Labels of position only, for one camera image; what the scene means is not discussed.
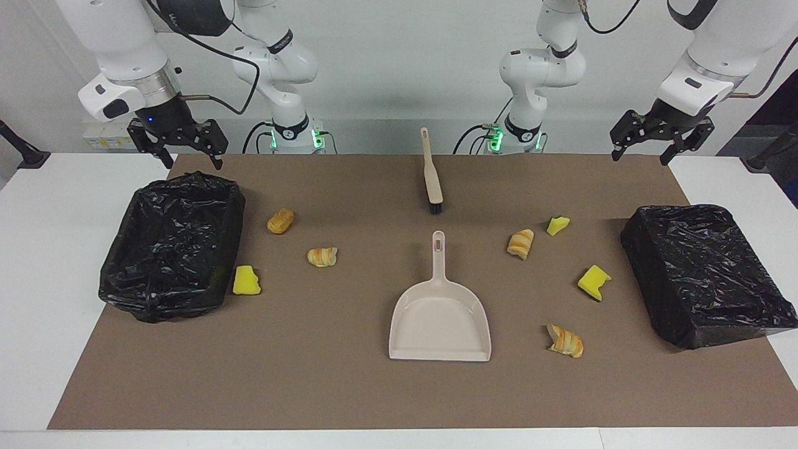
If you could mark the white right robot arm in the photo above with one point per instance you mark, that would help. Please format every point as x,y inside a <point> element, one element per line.
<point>118,37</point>

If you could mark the brown bread roll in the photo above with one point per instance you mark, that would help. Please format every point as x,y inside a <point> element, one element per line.
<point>280,221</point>

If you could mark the small striped croissant piece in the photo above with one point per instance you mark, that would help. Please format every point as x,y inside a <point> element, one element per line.
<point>322,257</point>

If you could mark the orange striped croissant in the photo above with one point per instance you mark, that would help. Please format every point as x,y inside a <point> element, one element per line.
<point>520,244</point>

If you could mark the beige plastic dustpan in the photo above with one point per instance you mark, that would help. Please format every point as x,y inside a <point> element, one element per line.
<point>436,324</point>

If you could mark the small yellow sponge wedge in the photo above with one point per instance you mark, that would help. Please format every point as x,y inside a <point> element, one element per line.
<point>557,226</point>

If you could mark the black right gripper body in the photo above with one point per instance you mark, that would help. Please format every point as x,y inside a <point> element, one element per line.
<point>163,118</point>

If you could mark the torn pale croissant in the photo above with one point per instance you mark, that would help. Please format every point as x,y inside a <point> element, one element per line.
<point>566,343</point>

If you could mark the black stand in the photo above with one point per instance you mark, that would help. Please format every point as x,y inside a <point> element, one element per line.
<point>764,159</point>
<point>28,156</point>

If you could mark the open bin with black bag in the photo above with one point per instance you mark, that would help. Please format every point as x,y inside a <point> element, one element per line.
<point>168,249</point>

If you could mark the brown table mat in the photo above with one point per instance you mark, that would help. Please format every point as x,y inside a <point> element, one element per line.
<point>436,386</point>

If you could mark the beige hand brush black bristles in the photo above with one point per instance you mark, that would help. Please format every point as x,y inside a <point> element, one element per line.
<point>431,181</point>

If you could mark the dark background furniture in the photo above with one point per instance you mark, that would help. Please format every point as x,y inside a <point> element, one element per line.
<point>782,106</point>

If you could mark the yellow sponge piece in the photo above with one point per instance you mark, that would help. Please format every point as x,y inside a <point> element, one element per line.
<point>246,280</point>

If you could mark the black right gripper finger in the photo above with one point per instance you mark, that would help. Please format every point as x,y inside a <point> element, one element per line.
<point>148,138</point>
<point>209,138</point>

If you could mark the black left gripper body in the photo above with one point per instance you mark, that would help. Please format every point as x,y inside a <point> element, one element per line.
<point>676,115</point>

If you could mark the yellow notched sponge block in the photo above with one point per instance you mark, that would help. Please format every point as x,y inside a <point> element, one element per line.
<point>593,282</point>

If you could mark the bin covered by black bag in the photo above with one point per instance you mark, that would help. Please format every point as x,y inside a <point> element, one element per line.
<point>704,274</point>

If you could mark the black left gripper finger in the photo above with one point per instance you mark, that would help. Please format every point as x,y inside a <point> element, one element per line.
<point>692,137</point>
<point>629,128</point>

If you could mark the white wall power strip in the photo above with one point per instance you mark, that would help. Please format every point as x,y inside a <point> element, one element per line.
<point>106,136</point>

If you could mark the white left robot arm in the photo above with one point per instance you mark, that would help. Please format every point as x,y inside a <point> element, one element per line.
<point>542,68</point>

